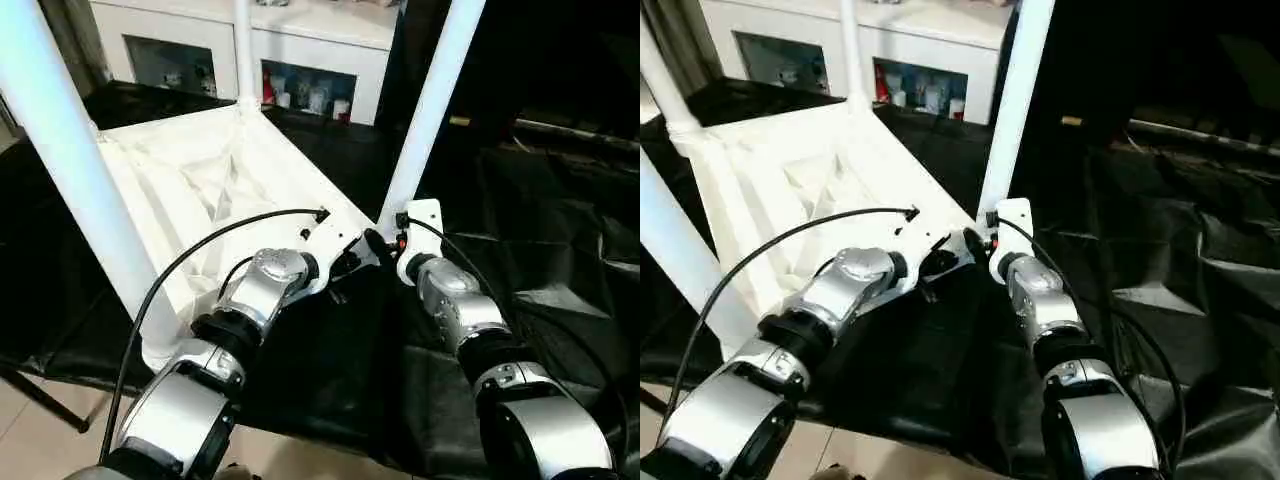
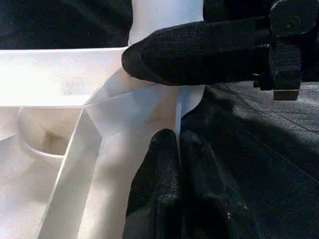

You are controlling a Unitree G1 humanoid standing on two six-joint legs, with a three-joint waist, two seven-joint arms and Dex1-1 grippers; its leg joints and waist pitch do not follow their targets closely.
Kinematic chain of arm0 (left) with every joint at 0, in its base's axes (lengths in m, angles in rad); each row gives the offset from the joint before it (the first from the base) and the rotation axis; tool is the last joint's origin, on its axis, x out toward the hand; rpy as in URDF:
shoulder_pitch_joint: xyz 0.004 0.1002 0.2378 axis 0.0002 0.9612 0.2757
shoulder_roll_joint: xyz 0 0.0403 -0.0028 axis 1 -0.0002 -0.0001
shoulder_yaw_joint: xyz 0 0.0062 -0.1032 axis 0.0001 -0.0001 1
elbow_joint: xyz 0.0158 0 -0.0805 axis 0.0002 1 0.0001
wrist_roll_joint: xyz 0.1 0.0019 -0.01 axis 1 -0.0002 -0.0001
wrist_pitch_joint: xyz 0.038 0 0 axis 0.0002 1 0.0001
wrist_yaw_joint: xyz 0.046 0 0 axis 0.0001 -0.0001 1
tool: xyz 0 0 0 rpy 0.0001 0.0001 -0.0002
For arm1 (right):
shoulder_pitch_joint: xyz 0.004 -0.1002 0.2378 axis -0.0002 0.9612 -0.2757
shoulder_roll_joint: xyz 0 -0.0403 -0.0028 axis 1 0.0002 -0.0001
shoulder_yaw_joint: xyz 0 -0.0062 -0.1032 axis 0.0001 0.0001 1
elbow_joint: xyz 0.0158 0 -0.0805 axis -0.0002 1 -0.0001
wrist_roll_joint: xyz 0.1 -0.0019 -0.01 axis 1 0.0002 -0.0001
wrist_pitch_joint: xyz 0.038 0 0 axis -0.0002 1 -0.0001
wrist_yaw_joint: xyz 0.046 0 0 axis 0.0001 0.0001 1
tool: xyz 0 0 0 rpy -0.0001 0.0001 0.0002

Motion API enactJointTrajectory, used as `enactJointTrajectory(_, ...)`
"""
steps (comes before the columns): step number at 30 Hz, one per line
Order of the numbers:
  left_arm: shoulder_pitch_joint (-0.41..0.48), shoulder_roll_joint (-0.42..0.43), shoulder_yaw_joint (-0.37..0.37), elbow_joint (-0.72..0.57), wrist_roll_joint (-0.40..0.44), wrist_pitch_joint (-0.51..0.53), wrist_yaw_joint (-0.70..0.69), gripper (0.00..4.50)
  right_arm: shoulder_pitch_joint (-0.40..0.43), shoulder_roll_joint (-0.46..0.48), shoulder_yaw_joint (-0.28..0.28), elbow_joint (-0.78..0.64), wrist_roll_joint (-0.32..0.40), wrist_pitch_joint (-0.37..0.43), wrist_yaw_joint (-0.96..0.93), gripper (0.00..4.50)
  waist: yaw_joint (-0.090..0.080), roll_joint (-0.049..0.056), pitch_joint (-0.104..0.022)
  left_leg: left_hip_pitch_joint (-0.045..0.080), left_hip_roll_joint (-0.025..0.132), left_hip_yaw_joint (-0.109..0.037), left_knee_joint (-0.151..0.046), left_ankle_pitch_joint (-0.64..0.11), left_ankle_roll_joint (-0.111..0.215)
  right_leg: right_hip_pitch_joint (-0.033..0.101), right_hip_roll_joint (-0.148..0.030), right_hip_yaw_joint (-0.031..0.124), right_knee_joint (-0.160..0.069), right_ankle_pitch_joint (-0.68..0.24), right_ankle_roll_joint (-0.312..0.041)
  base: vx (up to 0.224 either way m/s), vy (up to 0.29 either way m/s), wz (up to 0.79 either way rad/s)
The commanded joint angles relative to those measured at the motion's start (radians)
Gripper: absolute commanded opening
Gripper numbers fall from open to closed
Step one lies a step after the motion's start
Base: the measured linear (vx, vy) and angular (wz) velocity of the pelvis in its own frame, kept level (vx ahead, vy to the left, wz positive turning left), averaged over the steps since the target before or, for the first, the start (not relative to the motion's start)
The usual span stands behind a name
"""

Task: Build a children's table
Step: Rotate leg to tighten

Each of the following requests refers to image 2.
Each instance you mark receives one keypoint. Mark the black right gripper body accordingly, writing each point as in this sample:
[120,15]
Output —
[286,57]

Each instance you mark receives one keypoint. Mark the white plastic table top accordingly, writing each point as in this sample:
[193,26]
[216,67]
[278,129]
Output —
[49,64]

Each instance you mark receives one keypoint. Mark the white plastic table leg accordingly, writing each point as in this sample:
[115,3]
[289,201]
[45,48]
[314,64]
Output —
[164,12]

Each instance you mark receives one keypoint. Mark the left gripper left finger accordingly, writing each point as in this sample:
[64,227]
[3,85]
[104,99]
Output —
[157,189]

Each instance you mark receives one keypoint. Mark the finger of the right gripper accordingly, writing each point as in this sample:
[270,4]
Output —
[194,54]

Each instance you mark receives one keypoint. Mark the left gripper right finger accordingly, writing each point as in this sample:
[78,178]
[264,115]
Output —
[211,199]

